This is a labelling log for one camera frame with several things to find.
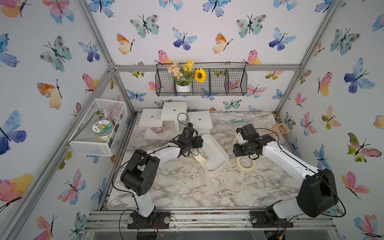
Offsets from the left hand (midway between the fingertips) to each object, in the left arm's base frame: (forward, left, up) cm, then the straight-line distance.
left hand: (200, 139), depth 94 cm
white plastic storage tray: (-8, -10, -8) cm, 15 cm away
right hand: (-10, -21, +3) cm, 24 cm away
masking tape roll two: (-12, 0, 0) cm, 12 cm away
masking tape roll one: (-13, -27, -10) cm, 32 cm away
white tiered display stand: (+7, +23, +6) cm, 25 cm away
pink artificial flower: (+7, +27, +1) cm, 28 cm away
